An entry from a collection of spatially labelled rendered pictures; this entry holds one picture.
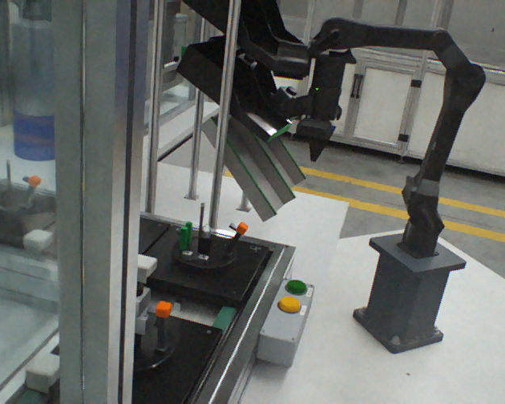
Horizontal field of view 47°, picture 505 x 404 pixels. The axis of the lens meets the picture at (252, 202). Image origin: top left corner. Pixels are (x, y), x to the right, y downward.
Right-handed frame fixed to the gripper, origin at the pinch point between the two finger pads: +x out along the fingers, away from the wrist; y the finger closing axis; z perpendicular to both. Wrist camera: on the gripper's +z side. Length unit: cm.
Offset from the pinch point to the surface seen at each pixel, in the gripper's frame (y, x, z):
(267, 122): -24.6, 4.6, 15.5
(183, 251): 9.9, 25.0, 22.2
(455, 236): -259, 125, -71
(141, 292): 39.3, 16.6, 18.3
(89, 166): 90, -25, -1
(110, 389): 89, -13, -2
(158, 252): 7.2, 28.5, 28.9
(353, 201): -282, 125, -1
